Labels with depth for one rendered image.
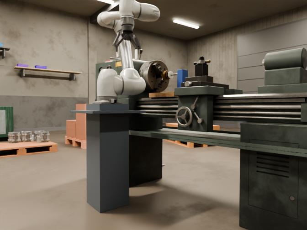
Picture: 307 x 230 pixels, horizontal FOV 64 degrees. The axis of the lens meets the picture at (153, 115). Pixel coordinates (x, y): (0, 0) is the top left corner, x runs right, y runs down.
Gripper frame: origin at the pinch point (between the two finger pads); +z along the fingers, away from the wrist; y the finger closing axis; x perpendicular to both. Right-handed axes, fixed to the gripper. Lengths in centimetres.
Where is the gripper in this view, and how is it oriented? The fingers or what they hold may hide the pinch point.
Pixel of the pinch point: (127, 56)
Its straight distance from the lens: 170.6
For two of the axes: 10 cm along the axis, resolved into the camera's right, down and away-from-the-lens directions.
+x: 5.1, 0.3, -8.6
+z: 0.0, 10.0, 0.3
